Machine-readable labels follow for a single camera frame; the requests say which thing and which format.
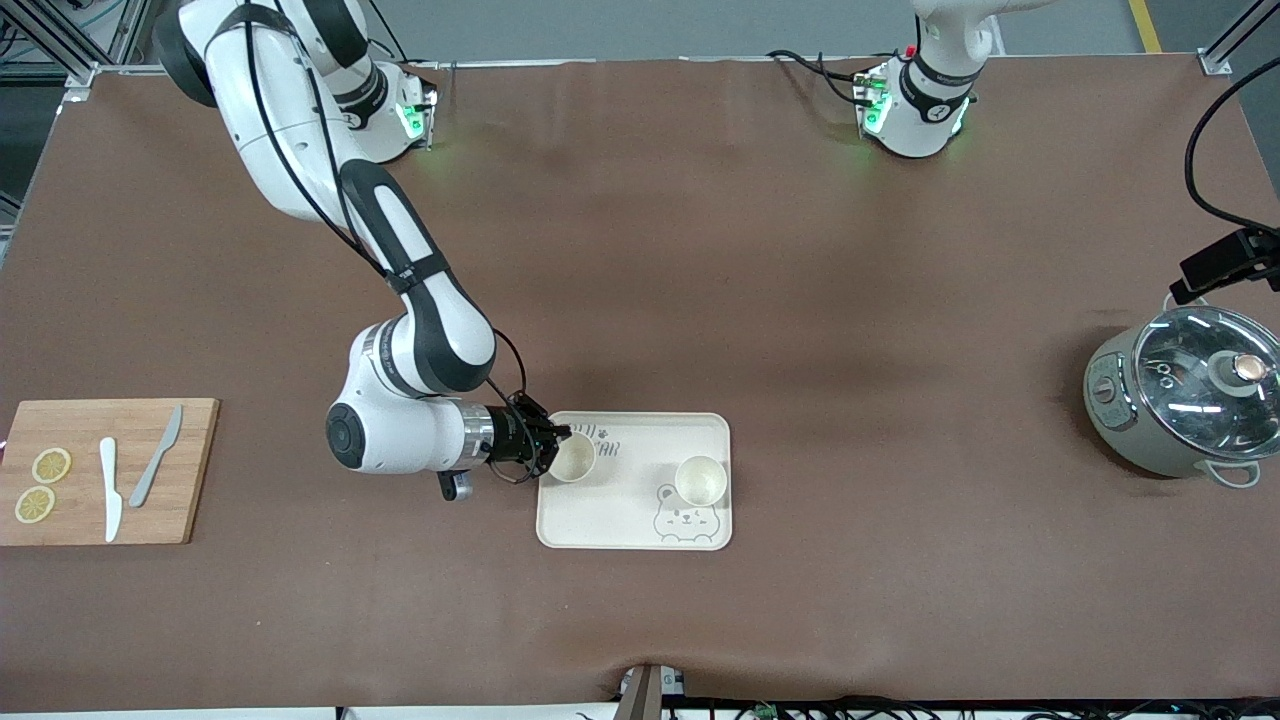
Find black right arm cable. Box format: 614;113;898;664
245;0;528;406

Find black left base cables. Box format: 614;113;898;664
768;48;871;106

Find aluminium frame post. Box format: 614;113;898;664
0;0;136;96
1200;0;1280;76

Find white IKEA cup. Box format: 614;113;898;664
674;455;729;507
548;432;598;484

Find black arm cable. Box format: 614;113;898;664
1185;55;1280;236
245;0;528;406

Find glass pot lid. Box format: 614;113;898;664
1133;306;1280;463

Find grey plastic knife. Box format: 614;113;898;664
128;404;185;509

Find white plastic knife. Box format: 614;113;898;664
98;437;124;543

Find wooden cutting board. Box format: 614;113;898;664
0;398;221;547

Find table edge clamp bracket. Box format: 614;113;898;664
615;663;691;720

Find green electric cooking pot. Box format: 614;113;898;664
1083;290;1280;489

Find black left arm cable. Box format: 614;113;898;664
1185;55;1280;236

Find cream bear print tray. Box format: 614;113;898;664
536;411;733;552

